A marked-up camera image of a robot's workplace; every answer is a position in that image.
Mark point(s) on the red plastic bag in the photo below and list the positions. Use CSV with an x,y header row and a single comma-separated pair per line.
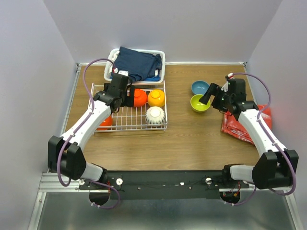
x,y
236,129

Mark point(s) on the red orange bowl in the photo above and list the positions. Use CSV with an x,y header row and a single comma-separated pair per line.
x,y
105,124
140,98

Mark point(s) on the white black striped bowl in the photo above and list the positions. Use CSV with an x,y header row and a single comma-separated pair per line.
x,y
155,116

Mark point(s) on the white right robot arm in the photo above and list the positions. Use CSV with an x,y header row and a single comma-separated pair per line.
x,y
277,165

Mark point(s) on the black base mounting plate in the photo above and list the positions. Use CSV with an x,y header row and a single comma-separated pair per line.
x,y
171,184

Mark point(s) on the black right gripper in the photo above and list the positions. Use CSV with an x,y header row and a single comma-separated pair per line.
x,y
215,90

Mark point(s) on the blue bowl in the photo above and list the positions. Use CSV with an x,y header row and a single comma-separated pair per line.
x,y
199,87

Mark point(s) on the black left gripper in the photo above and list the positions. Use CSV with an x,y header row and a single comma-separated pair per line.
x,y
128,101

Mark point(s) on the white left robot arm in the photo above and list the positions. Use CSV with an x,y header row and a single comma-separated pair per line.
x,y
65,153

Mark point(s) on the white wire dish rack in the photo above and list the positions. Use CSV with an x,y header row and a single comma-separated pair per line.
x,y
133,118

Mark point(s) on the white plastic basket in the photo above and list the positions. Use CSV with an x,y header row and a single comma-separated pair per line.
x,y
114,53

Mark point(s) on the lime green bowl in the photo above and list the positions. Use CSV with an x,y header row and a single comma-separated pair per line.
x,y
198,106

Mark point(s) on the dark blue folded cloth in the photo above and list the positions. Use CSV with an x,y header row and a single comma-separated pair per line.
x,y
140,66

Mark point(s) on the aluminium frame rail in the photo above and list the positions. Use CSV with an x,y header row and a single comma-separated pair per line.
x,y
49,182

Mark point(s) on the yellow orange bowl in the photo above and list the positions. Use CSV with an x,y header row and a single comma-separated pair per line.
x,y
156,98

